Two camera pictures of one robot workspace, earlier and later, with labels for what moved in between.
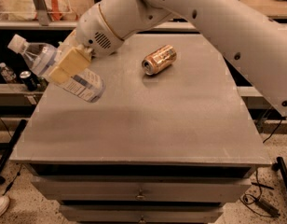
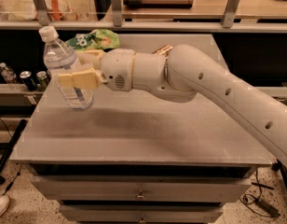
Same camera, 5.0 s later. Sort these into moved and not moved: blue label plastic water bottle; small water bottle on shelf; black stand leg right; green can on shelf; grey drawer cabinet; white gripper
Moved: white gripper; blue label plastic water bottle
Not moved: black stand leg right; grey drawer cabinet; green can on shelf; small water bottle on shelf
